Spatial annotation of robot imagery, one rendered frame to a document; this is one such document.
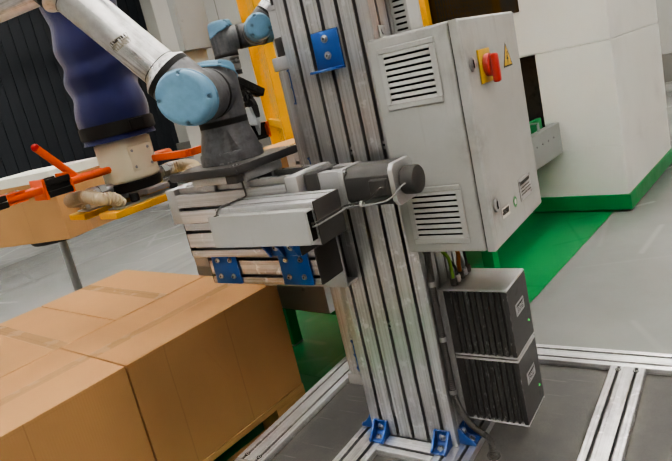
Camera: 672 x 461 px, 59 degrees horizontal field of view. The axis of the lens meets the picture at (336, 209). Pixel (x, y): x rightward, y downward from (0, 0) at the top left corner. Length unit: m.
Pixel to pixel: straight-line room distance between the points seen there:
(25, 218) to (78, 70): 2.12
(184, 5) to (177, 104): 2.14
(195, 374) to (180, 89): 0.97
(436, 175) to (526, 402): 0.61
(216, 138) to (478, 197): 0.60
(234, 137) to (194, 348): 0.76
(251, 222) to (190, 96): 0.28
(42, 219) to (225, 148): 2.52
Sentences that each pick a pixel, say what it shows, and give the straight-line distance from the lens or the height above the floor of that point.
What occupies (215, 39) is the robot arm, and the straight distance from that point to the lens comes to 1.92.
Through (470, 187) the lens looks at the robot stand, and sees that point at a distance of 1.24.
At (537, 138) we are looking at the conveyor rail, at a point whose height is 0.57.
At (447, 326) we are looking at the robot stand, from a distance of 1.52.
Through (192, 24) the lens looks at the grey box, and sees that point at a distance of 3.39.
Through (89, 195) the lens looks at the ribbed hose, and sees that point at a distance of 1.84.
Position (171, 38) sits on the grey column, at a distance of 3.43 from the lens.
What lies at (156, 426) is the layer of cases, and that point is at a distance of 1.89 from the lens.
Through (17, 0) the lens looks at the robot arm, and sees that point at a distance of 1.63.
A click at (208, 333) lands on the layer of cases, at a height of 0.50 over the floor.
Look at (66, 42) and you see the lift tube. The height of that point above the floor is 1.43.
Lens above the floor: 1.18
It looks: 12 degrees down
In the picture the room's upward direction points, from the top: 13 degrees counter-clockwise
